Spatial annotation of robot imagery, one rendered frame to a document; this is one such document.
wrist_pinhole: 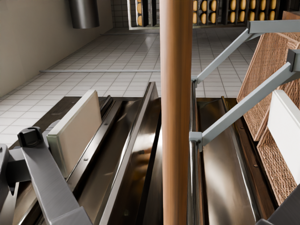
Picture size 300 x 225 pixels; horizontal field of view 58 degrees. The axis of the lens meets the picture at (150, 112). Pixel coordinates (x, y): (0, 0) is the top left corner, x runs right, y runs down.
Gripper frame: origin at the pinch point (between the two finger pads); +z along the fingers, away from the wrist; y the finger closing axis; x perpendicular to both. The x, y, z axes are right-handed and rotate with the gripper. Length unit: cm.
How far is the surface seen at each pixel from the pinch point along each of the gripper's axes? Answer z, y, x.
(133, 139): 79, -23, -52
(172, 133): 6.8, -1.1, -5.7
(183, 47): 7.0, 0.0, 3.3
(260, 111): 128, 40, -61
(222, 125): 44, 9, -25
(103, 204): 41, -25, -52
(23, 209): 49, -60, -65
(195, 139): 43, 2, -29
